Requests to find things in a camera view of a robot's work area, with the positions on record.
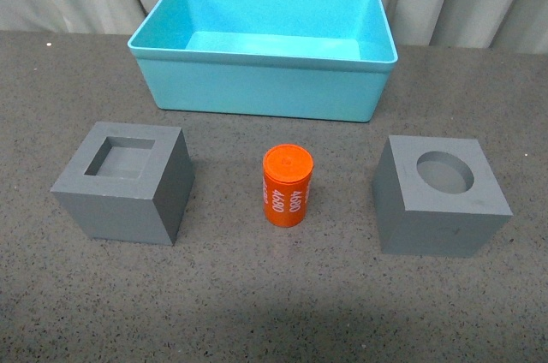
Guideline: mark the orange cylinder 4680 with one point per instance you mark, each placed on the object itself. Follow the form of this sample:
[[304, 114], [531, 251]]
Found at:
[[287, 172]]

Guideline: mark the gray cube square hole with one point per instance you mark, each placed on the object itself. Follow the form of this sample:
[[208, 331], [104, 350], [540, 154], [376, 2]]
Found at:
[[128, 182]]

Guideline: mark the gray cube round hole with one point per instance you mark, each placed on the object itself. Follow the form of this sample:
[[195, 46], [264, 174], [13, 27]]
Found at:
[[436, 197]]

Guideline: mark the blue plastic box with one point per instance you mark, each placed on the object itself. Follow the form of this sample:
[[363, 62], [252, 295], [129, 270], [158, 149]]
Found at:
[[315, 59]]

